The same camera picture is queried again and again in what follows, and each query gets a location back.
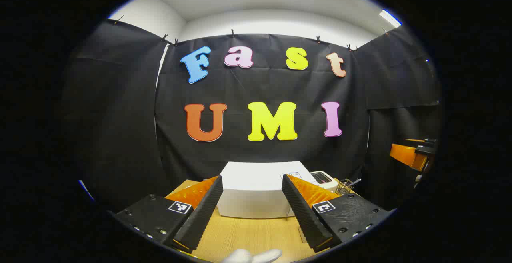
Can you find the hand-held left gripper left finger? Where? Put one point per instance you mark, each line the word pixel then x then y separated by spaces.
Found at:
pixel 200 219

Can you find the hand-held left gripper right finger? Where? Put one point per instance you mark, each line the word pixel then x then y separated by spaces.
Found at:
pixel 306 219

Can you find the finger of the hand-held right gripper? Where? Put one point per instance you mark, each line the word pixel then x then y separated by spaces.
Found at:
pixel 406 155

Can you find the white microwave oven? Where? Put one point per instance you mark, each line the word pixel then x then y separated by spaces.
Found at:
pixel 252 191

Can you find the white toaster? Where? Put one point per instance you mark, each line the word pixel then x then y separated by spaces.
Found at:
pixel 328 182

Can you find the metal spoon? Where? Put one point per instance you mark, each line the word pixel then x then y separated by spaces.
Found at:
pixel 355 182

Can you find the blurry white object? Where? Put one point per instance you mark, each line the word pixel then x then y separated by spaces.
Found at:
pixel 252 257

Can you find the ceiling light panel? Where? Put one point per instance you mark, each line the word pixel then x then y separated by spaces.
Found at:
pixel 390 18

